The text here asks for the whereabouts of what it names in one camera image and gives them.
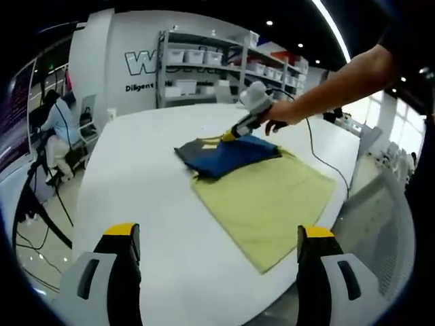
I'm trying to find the long ceiling light strip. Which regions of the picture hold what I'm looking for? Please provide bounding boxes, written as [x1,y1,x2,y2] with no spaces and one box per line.
[311,0,351,62]

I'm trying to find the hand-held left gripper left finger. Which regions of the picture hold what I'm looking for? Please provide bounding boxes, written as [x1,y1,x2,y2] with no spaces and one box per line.
[59,222,143,326]

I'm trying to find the grey white desk chair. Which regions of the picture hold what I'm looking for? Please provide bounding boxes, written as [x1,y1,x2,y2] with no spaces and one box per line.
[69,94,101,160]

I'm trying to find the person's right hand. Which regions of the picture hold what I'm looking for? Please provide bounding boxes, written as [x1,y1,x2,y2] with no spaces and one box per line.
[260,100,300,137]

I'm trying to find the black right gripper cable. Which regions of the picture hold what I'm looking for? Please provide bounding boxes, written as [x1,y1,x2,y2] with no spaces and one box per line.
[264,86,351,201]

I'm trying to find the black tripod stand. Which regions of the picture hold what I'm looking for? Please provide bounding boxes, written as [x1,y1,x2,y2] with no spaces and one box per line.
[12,141,74,251]

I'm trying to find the blue and black garment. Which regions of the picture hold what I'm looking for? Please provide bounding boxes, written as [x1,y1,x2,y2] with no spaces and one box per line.
[173,134,283,179]

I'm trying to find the large display screen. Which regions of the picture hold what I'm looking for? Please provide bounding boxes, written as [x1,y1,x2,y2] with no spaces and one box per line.
[0,60,37,173]

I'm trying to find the grey metal shelving unit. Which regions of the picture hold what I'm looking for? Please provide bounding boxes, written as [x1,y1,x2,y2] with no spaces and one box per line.
[156,29,309,109]

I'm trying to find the rows of white storage bins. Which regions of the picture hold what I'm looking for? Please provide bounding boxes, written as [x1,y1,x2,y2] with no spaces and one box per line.
[168,32,309,98]

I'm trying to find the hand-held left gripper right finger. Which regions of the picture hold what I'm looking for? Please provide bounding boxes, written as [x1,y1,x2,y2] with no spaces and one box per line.
[296,224,380,326]

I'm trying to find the yellow-green cloth template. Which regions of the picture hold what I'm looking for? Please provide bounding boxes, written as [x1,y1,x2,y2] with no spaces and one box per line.
[190,134,337,275]

